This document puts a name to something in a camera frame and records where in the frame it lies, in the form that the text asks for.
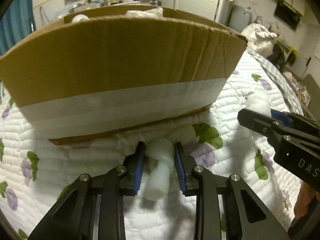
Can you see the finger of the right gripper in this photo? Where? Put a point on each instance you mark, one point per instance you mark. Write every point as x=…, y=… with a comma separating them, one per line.
x=293, y=120
x=266, y=125

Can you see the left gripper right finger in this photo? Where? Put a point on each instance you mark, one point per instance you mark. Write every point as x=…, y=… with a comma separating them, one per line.
x=224, y=202

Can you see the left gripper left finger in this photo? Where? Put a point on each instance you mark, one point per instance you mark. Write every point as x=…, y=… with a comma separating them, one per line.
x=72, y=216

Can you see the white fluffy knotted towel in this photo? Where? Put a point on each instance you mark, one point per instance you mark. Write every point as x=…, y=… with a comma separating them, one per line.
x=259, y=102

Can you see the white cloth knot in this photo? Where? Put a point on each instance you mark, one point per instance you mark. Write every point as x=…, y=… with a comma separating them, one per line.
x=160, y=153

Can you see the cream lace cloth knot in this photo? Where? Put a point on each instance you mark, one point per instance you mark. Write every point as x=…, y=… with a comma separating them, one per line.
x=152, y=13

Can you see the orange gloved hand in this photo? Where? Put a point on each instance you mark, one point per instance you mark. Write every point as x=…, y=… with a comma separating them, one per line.
x=305, y=224

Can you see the white floral quilt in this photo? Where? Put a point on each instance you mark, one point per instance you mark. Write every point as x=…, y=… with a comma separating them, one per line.
x=35, y=173

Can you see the white bundled duvet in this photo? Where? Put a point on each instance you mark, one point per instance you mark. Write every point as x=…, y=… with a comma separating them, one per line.
x=260, y=39

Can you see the black range hood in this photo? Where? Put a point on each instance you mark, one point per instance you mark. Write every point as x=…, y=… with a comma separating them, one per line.
x=287, y=14

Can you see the brown cardboard box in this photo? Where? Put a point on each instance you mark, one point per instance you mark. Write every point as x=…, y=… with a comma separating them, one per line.
x=100, y=72

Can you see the teal window curtain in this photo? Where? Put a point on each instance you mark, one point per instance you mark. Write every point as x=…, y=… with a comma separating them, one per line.
x=16, y=24

